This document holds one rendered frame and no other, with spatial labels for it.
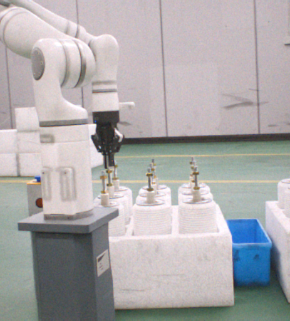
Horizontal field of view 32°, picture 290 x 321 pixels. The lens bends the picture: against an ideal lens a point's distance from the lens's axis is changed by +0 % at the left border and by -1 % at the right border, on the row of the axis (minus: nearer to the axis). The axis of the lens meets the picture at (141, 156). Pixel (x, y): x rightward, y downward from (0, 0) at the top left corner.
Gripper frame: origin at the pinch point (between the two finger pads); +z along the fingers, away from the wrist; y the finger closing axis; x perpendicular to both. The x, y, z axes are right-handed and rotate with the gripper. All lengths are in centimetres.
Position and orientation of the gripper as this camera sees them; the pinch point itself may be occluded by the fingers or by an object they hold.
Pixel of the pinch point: (108, 162)
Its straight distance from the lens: 140.9
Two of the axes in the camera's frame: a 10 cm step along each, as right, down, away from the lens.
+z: 0.5, 9.9, 1.0
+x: 7.5, -1.0, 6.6
